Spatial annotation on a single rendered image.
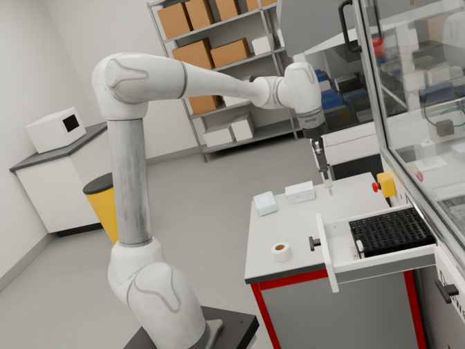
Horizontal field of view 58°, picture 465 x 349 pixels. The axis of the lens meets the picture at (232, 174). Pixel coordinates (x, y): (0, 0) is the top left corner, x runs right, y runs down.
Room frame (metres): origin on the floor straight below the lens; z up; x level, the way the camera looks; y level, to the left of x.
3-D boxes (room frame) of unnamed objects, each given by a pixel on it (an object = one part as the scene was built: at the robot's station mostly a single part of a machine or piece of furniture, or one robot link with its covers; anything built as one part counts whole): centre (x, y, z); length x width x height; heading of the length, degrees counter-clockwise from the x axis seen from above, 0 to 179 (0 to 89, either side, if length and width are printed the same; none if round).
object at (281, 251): (1.33, -0.08, 0.78); 0.07 x 0.07 x 0.04
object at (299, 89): (1.36, -0.30, 1.34); 0.13 x 0.11 x 0.16; 31
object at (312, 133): (1.35, -0.31, 1.15); 0.08 x 0.07 x 0.09; 163
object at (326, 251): (1.11, -0.20, 0.87); 0.29 x 0.02 x 0.11; 168
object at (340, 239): (1.07, -0.41, 0.86); 0.40 x 0.26 x 0.06; 78
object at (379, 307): (1.52, -0.27, 0.38); 0.62 x 0.58 x 0.76; 168
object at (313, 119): (1.35, -0.31, 1.23); 0.09 x 0.09 x 0.06
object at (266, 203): (1.76, -0.10, 0.78); 0.15 x 0.10 x 0.04; 178
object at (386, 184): (1.38, -0.53, 0.88); 0.07 x 0.05 x 0.07; 168
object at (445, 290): (0.75, -0.38, 0.91); 0.07 x 0.04 x 0.01; 168
